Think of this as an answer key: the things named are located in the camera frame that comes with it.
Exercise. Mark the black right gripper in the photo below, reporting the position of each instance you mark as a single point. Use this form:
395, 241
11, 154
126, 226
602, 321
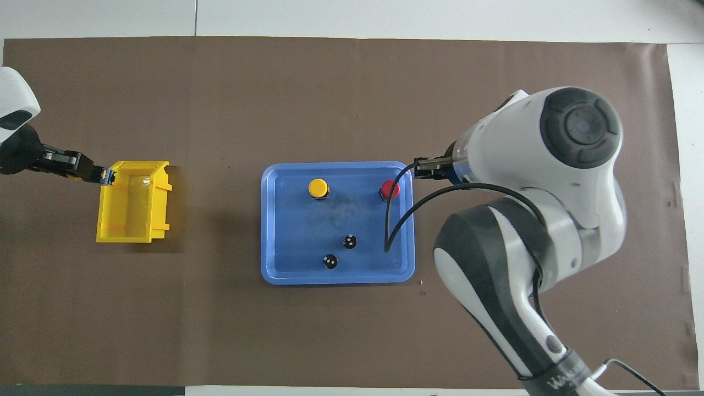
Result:
446, 168

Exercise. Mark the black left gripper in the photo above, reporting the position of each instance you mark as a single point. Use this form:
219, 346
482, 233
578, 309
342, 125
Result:
19, 151

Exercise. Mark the red push button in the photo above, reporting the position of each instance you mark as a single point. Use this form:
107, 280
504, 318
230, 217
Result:
391, 190

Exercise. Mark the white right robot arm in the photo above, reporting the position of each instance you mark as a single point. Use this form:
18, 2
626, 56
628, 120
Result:
522, 143

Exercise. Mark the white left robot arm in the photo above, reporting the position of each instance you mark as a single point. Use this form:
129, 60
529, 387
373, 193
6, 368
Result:
14, 93

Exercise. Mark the yellow plastic bin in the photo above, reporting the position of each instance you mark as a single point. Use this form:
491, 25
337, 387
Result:
126, 214

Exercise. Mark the small black cylinder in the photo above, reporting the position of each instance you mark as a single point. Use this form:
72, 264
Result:
350, 242
330, 262

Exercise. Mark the brown paper table mat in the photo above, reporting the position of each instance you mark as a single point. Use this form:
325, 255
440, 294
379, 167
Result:
352, 82

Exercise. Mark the blue plastic tray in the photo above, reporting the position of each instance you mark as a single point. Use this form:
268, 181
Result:
308, 236

